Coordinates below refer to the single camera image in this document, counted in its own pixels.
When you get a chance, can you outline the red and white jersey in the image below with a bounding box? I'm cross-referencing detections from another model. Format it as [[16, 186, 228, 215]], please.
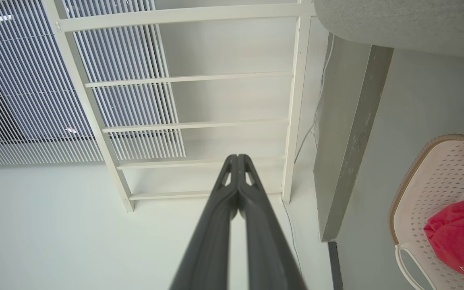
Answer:
[[423, 145, 464, 276]]

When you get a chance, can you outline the black baseboard strip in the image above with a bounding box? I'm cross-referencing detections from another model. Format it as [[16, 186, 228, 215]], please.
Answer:
[[327, 240, 344, 290]]

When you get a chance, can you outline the white slatted window blind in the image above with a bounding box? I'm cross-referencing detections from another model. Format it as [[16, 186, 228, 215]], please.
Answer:
[[0, 0, 187, 167]]

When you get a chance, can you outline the cream perforated plastic laundry basket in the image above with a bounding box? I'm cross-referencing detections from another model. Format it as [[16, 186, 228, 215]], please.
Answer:
[[389, 134, 464, 290]]

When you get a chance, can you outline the grey fabric sofa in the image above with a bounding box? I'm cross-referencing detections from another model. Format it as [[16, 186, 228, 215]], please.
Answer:
[[313, 0, 464, 61]]

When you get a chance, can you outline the thin light grey cable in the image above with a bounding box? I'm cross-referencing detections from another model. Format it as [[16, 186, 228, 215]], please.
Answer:
[[282, 34, 336, 278]]

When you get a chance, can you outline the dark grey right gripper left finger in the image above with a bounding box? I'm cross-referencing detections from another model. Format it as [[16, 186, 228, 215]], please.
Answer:
[[170, 154, 239, 290]]

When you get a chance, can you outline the white slatted railing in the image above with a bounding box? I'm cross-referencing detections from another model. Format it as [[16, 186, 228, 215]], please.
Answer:
[[41, 0, 317, 213]]

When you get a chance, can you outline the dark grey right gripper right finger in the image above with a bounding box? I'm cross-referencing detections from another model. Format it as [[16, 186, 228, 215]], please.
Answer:
[[238, 154, 307, 290]]

